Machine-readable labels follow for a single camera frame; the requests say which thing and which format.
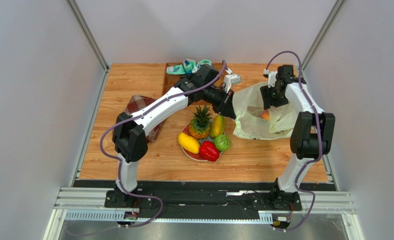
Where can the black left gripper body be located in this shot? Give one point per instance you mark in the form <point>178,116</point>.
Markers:
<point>219,99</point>

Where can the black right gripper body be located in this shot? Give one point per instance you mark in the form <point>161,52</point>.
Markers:
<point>269,98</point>

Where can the yellow fake mango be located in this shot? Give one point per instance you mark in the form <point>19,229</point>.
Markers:
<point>218,126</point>

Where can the fake peach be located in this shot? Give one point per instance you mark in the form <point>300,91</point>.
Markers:
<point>265,115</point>

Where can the translucent white plastic bag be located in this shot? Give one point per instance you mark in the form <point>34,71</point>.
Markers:
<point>248,107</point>

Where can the fake pineapple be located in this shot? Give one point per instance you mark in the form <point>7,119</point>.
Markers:
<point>199,126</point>

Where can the red fake bell pepper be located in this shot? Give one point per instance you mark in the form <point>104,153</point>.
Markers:
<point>208,151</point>

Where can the yellow fake bell pepper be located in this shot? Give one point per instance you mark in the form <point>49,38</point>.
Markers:
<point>189,143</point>

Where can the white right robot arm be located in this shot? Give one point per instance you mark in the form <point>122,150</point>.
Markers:
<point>311,136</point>

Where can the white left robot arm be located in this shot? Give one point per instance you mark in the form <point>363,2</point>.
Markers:
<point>131,130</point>

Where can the teal white sock right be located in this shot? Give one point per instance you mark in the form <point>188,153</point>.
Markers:
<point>204,62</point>

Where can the teal white sock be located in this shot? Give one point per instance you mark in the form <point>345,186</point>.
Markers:
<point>188,66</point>
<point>204,62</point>

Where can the teal white sock left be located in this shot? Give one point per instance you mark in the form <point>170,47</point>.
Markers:
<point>188,66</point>

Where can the red and teal plate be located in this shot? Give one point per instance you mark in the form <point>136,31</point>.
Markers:
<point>193,156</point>

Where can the wooden compartment tray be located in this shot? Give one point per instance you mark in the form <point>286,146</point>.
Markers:
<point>196,80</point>

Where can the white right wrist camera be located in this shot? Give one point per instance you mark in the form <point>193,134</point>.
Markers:
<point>270,76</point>

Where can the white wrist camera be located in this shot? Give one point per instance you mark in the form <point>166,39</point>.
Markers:
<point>230,79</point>
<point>270,76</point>

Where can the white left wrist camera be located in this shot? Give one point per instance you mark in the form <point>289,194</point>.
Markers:
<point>230,79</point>

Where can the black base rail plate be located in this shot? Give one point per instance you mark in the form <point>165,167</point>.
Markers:
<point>197,200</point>

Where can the aluminium frame post right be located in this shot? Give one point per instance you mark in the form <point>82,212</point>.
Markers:
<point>322,33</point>

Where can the aluminium frame post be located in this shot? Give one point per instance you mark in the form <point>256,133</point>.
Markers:
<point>322,33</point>
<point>80,19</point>

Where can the aluminium frame post left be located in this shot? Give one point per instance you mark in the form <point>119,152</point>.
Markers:
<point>80,19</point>

